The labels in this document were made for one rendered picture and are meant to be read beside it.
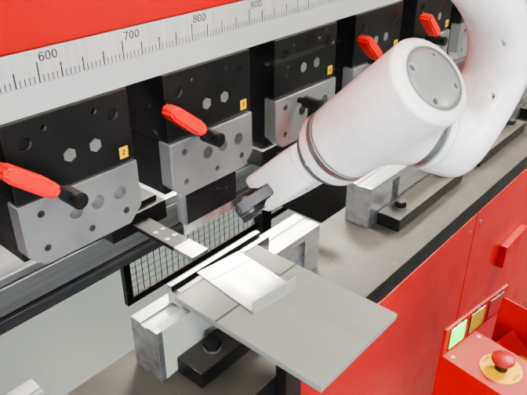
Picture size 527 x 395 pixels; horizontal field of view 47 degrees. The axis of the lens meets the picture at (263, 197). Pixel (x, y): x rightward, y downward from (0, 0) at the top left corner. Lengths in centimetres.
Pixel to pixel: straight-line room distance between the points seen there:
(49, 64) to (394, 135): 33
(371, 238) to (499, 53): 74
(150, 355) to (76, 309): 161
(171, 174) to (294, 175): 19
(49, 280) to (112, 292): 151
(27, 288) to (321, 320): 48
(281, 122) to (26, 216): 41
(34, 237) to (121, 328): 175
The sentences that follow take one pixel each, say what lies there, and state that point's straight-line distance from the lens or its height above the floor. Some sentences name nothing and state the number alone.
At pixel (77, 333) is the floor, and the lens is 243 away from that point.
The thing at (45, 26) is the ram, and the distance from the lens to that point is 63.
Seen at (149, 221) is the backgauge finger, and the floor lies 100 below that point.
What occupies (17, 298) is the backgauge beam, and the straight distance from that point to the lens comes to 106.
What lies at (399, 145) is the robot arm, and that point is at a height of 134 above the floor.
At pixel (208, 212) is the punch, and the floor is 110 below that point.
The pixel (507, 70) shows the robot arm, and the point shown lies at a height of 139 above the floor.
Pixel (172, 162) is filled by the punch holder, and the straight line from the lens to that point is 76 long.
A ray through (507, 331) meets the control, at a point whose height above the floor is 74.
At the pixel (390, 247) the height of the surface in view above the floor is 88.
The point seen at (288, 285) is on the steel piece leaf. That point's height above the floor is 101.
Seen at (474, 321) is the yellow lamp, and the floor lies 81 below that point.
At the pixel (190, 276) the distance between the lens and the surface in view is 95.
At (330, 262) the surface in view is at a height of 87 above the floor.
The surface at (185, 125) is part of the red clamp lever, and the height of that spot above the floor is 129.
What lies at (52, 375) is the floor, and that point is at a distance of 229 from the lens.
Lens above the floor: 156
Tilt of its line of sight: 30 degrees down
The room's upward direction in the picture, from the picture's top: straight up
